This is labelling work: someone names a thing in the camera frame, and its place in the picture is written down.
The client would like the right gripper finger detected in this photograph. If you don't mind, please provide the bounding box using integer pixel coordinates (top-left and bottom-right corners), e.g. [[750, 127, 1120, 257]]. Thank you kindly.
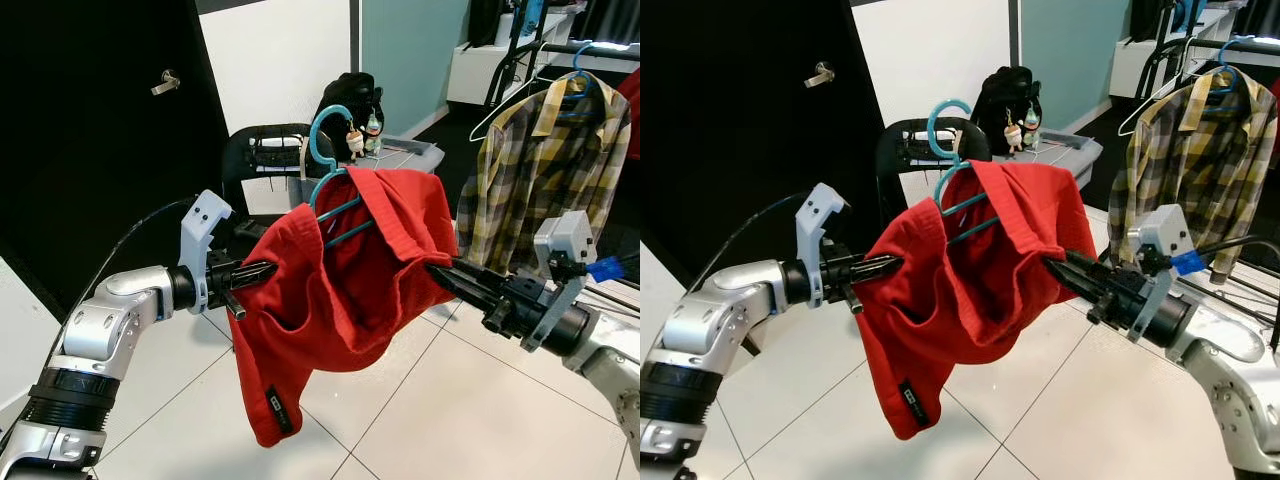
[[440, 278, 506, 323], [1045, 250, 1131, 289], [1060, 268, 1121, 313], [425, 260, 516, 299]]

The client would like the red knit shirt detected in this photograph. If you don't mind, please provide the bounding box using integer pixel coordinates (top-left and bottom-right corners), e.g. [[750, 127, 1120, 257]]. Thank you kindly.
[[227, 167, 460, 449], [852, 159, 1100, 442]]

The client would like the teal plastic hanger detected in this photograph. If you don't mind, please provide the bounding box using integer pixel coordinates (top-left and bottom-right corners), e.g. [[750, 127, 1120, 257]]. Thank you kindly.
[[306, 103, 379, 250], [924, 97, 998, 247]]

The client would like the blue plastic hanger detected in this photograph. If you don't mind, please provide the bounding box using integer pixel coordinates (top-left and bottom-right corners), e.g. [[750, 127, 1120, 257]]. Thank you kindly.
[[553, 41, 603, 123], [1203, 36, 1253, 101]]

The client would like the yellow grey plaid shirt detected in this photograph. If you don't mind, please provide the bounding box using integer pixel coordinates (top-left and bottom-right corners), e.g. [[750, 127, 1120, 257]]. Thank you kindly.
[[457, 70, 634, 283], [1107, 64, 1280, 288]]

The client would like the black door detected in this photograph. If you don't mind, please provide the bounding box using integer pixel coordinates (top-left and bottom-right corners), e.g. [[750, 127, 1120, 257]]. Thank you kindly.
[[0, 0, 233, 323], [640, 0, 888, 313]]

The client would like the black backpack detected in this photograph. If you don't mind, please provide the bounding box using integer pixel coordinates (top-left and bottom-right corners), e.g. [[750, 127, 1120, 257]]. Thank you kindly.
[[971, 65, 1044, 158], [314, 71, 387, 163]]

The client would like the white low cabinet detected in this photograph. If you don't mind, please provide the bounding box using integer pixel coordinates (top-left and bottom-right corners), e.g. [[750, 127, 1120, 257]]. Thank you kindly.
[[445, 0, 583, 107], [1107, 0, 1238, 102]]

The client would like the black metal clothes rack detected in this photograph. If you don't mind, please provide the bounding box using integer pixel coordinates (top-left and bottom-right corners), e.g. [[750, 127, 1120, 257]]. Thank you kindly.
[[1140, 0, 1280, 301], [485, 0, 641, 313]]

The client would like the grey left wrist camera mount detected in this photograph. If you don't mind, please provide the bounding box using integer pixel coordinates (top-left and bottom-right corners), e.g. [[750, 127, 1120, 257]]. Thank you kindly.
[[178, 189, 235, 314], [794, 182, 851, 310]]

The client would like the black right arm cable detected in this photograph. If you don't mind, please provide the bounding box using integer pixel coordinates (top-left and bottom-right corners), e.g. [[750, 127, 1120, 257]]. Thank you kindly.
[[575, 250, 641, 286], [1170, 234, 1280, 278]]

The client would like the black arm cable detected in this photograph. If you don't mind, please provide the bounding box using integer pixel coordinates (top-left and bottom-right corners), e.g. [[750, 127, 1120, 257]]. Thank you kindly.
[[575, 250, 641, 286], [1170, 234, 1280, 278], [688, 188, 813, 299], [58, 194, 197, 331]]

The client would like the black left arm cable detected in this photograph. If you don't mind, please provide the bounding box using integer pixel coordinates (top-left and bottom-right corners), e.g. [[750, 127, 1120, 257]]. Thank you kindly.
[[58, 194, 197, 331], [688, 188, 813, 299]]

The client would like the white wire hanger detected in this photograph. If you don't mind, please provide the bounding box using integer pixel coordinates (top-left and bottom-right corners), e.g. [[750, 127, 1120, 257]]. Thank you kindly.
[[1117, 42, 1218, 139], [467, 42, 563, 144]]

